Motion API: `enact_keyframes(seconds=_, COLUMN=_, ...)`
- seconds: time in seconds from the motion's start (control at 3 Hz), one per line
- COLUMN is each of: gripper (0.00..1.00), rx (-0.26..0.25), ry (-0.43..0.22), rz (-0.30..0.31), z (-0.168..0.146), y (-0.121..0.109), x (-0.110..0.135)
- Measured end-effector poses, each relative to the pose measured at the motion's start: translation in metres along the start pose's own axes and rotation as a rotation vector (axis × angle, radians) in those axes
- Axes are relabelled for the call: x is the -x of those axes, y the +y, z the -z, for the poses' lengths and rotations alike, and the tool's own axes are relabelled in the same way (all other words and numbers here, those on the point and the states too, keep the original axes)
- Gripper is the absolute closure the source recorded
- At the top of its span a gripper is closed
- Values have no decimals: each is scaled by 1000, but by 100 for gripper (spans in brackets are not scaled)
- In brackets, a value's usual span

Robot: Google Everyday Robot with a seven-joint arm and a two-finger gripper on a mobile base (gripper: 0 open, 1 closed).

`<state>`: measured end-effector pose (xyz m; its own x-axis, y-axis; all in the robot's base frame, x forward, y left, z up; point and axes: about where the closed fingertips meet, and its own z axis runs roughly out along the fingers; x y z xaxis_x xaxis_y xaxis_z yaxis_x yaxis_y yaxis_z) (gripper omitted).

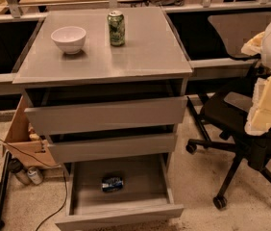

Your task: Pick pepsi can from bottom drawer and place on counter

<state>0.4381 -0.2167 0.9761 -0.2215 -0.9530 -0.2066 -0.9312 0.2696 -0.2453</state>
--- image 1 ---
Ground grey bottom drawer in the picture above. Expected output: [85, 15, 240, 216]
[55, 154, 184, 231]

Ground green soda can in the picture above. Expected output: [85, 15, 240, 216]
[108, 11, 125, 46]

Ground grey drawer cabinet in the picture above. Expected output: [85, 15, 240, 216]
[12, 6, 193, 231]

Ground white spray can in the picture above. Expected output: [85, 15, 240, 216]
[27, 167, 43, 185]

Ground grey drawer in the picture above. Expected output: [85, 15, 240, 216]
[49, 133, 177, 163]
[25, 96, 186, 135]
[55, 154, 184, 231]

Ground white bowl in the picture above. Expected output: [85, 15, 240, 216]
[51, 26, 86, 54]

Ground black office chair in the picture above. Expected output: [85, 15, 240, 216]
[185, 11, 271, 213]

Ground black cable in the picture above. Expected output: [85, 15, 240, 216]
[0, 134, 69, 231]

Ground cardboard box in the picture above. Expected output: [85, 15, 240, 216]
[3, 97, 57, 168]

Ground grey middle drawer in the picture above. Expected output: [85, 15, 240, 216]
[49, 133, 177, 163]

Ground grey top drawer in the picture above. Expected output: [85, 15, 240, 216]
[25, 96, 186, 135]

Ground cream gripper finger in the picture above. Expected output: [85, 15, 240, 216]
[241, 32, 264, 56]
[244, 76, 271, 136]

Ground dark-capped bottle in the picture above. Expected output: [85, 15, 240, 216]
[8, 158, 31, 185]

